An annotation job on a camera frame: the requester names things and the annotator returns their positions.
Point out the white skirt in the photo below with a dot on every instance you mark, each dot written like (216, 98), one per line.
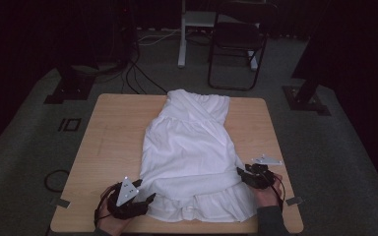
(190, 147)

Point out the white desk frame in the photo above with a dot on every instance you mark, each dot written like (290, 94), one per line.
(182, 39)

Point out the person's right hand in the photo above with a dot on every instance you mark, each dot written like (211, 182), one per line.
(270, 196)

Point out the black floor tape marking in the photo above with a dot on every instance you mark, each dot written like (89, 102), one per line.
(60, 125)

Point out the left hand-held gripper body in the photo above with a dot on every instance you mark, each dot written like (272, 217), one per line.
(126, 193)

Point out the dark equipment tower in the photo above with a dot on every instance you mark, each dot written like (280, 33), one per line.
(123, 32)

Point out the black stand base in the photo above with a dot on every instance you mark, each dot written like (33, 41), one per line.
(72, 88)
(305, 101)

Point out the person's left hand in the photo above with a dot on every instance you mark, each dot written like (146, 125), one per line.
(111, 226)

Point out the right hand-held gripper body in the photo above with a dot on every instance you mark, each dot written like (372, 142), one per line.
(261, 178)

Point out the black folding chair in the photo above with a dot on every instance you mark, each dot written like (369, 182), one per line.
(238, 36)

